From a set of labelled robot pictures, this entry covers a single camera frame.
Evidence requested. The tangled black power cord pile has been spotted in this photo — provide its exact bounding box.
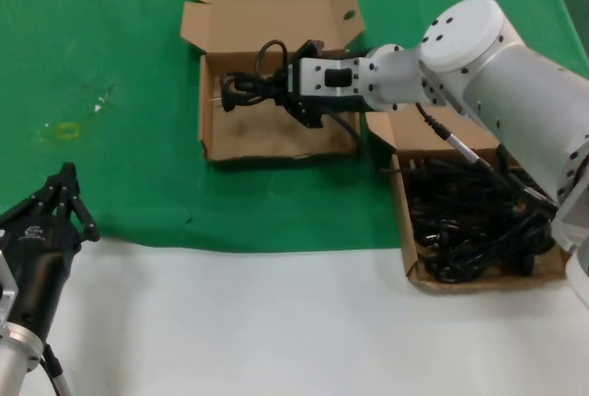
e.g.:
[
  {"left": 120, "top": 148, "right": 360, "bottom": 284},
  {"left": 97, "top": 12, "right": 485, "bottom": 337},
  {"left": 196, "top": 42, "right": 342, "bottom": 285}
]
[{"left": 404, "top": 156, "right": 558, "bottom": 285}]

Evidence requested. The green tablecloth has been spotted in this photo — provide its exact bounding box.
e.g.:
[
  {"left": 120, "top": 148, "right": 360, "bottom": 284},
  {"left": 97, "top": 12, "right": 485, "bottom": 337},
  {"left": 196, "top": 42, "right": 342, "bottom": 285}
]
[{"left": 0, "top": 0, "right": 589, "bottom": 255}]

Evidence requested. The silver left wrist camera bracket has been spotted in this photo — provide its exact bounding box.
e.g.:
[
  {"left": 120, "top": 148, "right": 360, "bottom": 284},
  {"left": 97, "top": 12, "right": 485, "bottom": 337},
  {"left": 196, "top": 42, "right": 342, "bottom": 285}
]
[{"left": 0, "top": 250, "right": 20, "bottom": 327}]

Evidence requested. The intact brown cardboard box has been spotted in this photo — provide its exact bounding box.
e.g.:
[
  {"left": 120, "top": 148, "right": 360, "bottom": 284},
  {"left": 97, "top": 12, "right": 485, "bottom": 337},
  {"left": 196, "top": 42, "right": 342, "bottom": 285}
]
[{"left": 365, "top": 110, "right": 570, "bottom": 297}]

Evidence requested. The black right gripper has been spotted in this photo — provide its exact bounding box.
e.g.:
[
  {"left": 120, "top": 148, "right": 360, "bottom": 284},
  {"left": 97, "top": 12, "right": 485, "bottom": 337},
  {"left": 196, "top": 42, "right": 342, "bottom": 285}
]
[{"left": 274, "top": 40, "right": 365, "bottom": 131}]

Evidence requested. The plain black right arm cable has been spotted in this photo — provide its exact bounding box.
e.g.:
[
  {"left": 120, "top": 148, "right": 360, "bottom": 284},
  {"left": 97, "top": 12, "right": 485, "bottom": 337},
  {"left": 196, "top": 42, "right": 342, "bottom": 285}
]
[{"left": 321, "top": 109, "right": 402, "bottom": 175}]

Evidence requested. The cardboard box with torn edge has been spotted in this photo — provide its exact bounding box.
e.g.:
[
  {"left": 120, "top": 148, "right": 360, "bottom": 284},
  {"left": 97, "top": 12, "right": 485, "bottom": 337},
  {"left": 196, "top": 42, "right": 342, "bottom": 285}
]
[{"left": 178, "top": 0, "right": 367, "bottom": 168}]

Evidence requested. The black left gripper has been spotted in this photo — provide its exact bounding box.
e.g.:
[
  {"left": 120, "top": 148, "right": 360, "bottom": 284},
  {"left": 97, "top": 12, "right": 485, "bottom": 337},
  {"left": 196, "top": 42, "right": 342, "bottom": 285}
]
[{"left": 0, "top": 162, "right": 101, "bottom": 341}]

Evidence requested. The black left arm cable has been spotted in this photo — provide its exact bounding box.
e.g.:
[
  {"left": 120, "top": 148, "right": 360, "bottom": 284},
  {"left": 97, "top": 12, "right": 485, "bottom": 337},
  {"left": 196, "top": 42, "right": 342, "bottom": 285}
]
[{"left": 40, "top": 344, "right": 72, "bottom": 396}]

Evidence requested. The right arm cable, silver connector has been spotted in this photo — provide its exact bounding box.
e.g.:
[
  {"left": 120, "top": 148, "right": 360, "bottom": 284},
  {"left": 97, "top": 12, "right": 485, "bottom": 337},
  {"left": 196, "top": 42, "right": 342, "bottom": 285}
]
[{"left": 415, "top": 101, "right": 559, "bottom": 214}]

